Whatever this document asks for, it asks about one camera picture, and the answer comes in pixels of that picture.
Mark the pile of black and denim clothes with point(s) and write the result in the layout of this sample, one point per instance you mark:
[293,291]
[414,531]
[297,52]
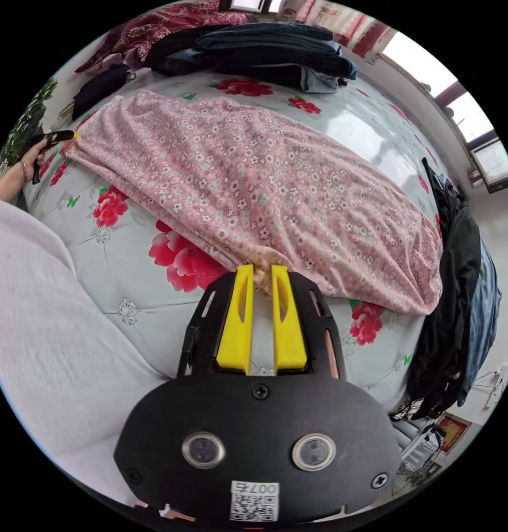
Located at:
[453,291]

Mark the maroon patterned quilt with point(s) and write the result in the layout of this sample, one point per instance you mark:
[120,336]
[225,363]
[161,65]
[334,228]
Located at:
[154,29]

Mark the window with brown frame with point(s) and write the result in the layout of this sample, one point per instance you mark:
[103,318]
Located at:
[478,124]

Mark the black garment on hanger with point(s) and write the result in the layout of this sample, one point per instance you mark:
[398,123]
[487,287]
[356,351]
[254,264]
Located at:
[100,87]

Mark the pile of dark folded clothes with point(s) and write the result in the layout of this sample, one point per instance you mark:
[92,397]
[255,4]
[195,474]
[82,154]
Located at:
[258,50]

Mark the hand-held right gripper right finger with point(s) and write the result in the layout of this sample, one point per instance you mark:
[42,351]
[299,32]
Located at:
[288,324]

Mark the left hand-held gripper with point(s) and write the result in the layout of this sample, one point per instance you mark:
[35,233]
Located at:
[41,141]

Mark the pink floral pants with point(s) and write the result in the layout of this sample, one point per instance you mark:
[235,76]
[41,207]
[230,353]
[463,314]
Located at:
[253,183]

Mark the person's left forearm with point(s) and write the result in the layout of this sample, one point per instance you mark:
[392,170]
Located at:
[6,180]

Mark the person's body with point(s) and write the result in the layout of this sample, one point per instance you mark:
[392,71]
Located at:
[46,332]

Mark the green plant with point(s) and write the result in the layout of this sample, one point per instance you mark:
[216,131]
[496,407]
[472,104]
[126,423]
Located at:
[27,120]

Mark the person's left hand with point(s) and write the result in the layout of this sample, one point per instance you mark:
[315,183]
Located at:
[31,162]

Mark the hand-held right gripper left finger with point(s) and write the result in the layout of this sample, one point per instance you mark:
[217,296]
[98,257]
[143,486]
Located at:
[237,316]

